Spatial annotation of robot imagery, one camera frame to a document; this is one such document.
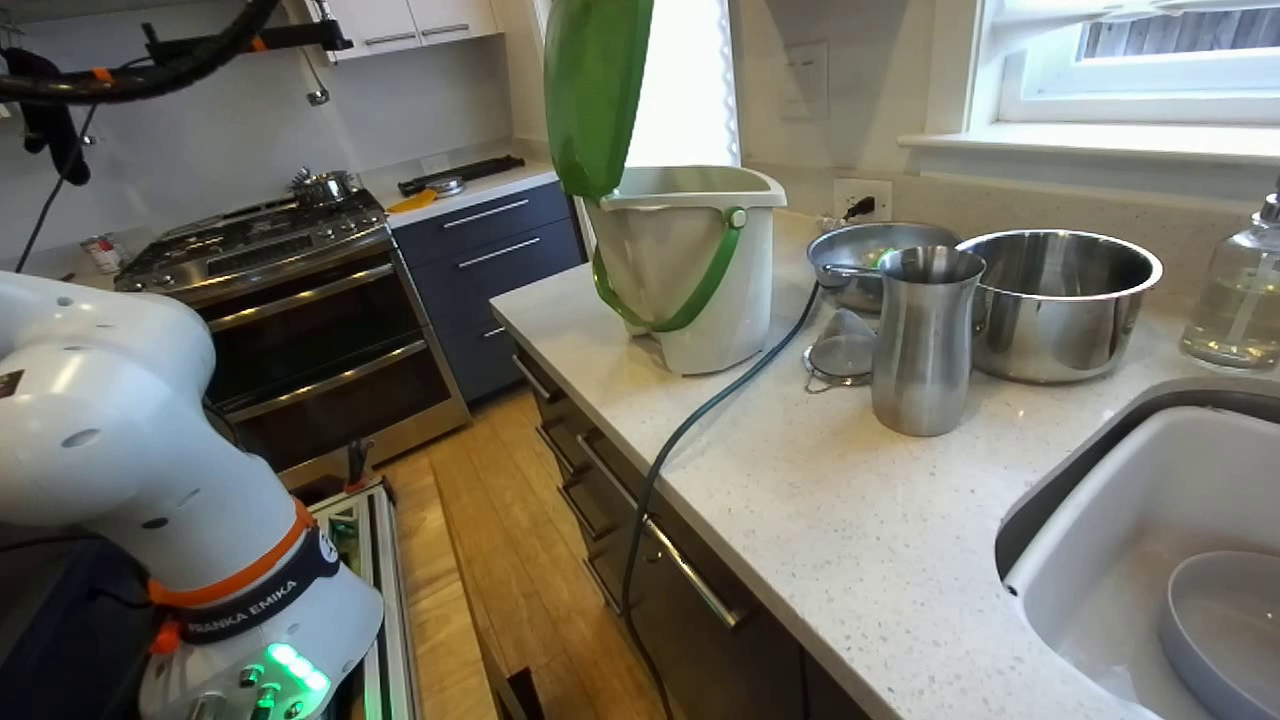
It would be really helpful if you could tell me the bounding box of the white compost bin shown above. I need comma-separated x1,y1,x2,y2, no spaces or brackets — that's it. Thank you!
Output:
584,164,790,379

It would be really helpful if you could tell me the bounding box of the dark counter cabinet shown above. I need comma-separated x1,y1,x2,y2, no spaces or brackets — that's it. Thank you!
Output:
506,336,875,720

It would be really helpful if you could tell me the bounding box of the blue drawer cabinet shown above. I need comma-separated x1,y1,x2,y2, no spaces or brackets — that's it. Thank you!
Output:
388,175,590,411

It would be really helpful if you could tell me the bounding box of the small steel pot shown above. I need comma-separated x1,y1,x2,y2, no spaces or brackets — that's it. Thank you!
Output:
798,220,965,399

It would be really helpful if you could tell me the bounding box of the tall steel pitcher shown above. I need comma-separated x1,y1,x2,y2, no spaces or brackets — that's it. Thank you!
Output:
867,241,990,442

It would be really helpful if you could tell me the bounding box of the stainless steel oven range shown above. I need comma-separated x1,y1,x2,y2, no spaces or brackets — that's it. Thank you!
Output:
112,167,473,473

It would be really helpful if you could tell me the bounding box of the steel kettle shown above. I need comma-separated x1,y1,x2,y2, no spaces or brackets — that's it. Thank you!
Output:
289,167,358,212

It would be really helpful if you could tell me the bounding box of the wide steel pot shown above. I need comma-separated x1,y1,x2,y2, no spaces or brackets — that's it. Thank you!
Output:
955,225,1166,389

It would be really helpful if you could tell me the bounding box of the white kitchen sink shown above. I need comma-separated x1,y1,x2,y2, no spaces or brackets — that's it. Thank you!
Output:
990,375,1280,720

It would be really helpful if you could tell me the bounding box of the white framed window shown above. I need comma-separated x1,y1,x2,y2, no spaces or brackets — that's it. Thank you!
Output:
901,0,1280,173

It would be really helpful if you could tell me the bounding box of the glass soap dispenser bottle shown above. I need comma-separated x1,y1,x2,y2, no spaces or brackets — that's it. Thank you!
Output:
1177,181,1280,372

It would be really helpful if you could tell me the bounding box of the black rig bar orange tape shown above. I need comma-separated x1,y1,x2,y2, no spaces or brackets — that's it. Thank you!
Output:
0,16,357,191

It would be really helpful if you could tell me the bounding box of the gray bowl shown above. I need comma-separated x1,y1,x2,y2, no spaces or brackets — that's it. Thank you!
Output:
1153,543,1280,720

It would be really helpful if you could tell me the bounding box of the dark power cable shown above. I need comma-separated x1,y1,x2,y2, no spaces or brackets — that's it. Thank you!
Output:
615,191,882,671

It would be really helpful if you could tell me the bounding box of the white wall outlet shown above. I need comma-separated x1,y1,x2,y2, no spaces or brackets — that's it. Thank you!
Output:
829,175,896,234

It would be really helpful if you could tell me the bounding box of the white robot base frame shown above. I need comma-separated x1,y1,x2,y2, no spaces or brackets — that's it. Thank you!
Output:
309,482,426,720

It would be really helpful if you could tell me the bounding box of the white wall cabinet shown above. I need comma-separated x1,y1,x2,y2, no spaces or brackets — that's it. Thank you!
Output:
316,0,512,69

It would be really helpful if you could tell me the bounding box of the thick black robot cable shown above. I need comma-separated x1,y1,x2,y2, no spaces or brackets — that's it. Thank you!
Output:
0,0,289,107

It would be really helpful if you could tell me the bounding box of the thin black hanging cable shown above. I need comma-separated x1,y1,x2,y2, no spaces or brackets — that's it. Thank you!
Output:
10,93,108,276

